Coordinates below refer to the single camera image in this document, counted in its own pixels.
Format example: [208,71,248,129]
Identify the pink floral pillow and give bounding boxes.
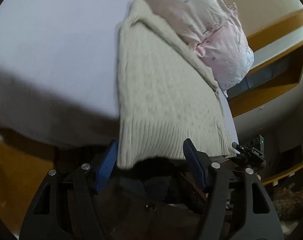
[195,3,254,94]

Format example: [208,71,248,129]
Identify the wooden white headboard shelf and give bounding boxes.
[228,9,303,138]

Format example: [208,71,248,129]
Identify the beige cable knit sweater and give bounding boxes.
[117,0,236,169]

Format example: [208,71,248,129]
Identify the white floral pillow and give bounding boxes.
[145,0,230,50]

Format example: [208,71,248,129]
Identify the lavender bed sheet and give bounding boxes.
[0,0,240,153]

